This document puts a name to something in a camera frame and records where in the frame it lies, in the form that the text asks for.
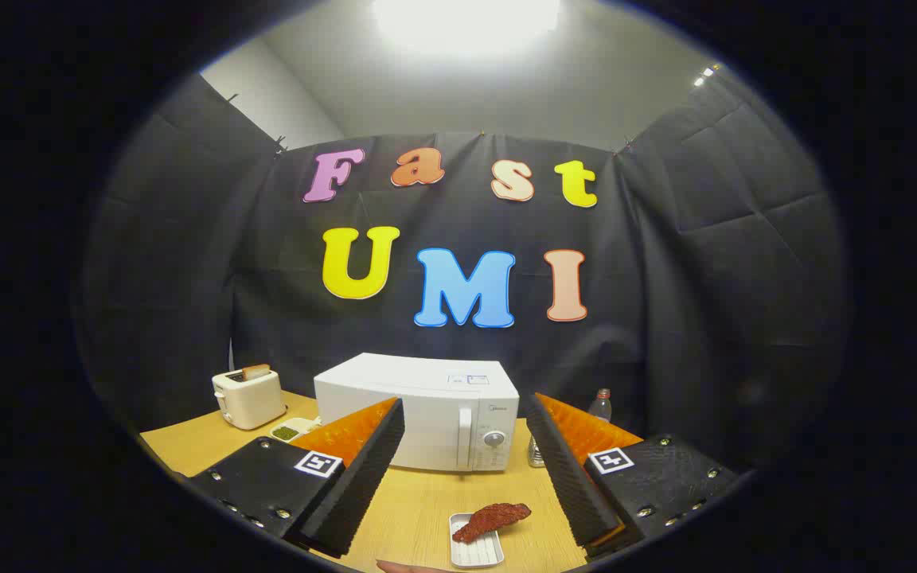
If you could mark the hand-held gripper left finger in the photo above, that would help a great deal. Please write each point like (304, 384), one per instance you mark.
(363, 485)

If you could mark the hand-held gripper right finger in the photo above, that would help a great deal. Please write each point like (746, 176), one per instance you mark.
(566, 477)

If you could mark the dark red meat strip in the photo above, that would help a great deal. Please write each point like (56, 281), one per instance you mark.
(490, 519)

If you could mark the white toaster oven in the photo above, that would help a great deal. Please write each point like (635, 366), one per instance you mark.
(442, 398)

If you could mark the cream white toaster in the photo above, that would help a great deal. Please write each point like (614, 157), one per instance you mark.
(251, 402)

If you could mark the clear red-label water bottle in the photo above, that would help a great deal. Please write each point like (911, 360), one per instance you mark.
(600, 407)

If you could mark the white divided bean dish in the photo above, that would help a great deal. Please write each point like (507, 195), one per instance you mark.
(287, 432)

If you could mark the small white ribbed tray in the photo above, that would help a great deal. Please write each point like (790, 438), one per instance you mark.
(478, 553)

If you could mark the toasted bread slice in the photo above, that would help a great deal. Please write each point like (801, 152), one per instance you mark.
(256, 372)

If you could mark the black backdrop cloth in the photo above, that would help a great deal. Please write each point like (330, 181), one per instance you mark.
(188, 278)

